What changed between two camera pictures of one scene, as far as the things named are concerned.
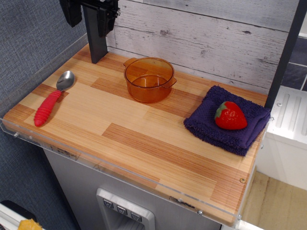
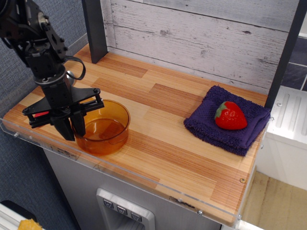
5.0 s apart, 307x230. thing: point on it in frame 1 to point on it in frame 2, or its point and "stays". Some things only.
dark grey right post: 300,14 stays
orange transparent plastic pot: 149,80 to 107,129
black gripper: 108,10 to 63,101
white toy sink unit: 283,155 stays
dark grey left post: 98,44 stays
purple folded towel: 202,120 stays
